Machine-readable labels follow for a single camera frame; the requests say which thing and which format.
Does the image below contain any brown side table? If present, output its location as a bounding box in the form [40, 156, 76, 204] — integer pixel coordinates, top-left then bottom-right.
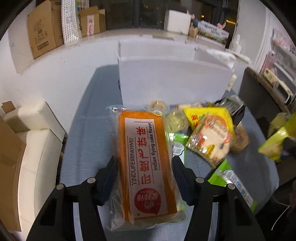
[238, 67, 291, 119]

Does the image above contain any perforated white panel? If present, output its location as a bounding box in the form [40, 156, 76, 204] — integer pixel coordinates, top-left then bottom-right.
[61, 0, 79, 46]

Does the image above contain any white plastic bottle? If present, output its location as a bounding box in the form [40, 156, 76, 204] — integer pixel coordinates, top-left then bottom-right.
[229, 34, 241, 54]

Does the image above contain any cream green chip bag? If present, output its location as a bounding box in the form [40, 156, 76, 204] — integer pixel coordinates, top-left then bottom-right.
[258, 113, 295, 162]

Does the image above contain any black grey snack bag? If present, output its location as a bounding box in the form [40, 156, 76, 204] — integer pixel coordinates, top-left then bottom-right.
[214, 95, 246, 126]

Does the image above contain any small open cardboard box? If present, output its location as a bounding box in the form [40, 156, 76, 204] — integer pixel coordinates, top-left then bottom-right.
[78, 6, 106, 37]

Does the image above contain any cream white sofa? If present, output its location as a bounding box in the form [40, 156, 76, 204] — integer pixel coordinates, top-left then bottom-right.
[4, 100, 65, 240]

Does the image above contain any white open storage box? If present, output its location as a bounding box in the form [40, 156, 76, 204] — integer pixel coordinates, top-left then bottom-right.
[117, 38, 234, 105]

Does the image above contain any small round jelly cup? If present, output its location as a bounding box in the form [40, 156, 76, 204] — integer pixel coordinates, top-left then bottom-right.
[149, 100, 168, 113]

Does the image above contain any green long snack pack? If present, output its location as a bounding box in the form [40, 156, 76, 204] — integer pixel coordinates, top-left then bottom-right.
[208, 159, 257, 212]

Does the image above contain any long printed gift box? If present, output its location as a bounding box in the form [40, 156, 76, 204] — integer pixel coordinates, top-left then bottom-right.
[198, 21, 229, 45]

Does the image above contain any round yellow noodle cake pack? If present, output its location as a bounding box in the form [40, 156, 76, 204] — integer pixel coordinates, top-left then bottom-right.
[230, 123, 250, 152]

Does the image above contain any small white orange snack bag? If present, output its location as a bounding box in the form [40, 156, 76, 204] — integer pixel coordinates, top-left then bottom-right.
[186, 113, 235, 169]

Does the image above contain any large brown cardboard box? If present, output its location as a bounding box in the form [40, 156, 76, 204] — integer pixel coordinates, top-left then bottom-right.
[27, 1, 64, 59]

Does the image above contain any orange Indian flying cake pack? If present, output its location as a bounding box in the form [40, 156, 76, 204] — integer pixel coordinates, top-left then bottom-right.
[107, 105, 186, 232]

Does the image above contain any white foam box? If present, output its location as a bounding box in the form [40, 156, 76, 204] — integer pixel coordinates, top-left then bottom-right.
[164, 10, 191, 35]

